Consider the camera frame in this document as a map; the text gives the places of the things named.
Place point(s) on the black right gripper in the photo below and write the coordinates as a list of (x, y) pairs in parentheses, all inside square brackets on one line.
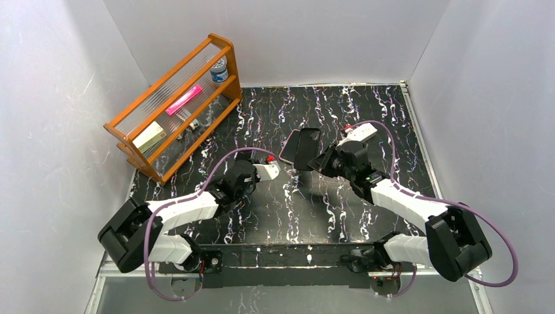
[(321, 159)]

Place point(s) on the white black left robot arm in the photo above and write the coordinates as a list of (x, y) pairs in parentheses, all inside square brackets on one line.
[(138, 233)]

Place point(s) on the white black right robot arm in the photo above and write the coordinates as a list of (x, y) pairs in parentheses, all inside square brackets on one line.
[(453, 242)]

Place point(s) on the phone in pink case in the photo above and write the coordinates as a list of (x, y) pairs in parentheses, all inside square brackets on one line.
[(289, 150)]

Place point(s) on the white red box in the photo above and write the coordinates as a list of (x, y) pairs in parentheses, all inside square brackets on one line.
[(371, 130)]

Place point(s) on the small item on lower shelf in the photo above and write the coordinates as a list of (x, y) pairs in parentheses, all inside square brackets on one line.
[(194, 124)]

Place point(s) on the white blue round jar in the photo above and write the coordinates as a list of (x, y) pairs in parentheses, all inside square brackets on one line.
[(218, 71)]

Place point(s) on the pink flat box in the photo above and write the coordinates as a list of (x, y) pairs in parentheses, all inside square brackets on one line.
[(184, 99)]

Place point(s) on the orange wooden shelf rack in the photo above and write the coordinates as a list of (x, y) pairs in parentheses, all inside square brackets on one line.
[(163, 127)]

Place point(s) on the cream green box on shelf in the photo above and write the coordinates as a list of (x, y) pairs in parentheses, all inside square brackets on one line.
[(149, 137)]

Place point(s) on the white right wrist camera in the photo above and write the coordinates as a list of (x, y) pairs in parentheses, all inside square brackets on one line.
[(357, 134)]

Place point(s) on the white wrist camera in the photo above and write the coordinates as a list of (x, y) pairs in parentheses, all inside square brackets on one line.
[(268, 170), (357, 134)]

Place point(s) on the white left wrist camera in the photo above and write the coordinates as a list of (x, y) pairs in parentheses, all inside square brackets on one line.
[(268, 170)]

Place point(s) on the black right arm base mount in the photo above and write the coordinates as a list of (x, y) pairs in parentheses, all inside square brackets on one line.
[(360, 261)]

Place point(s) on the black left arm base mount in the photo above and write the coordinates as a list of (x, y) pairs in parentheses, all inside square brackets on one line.
[(211, 261)]

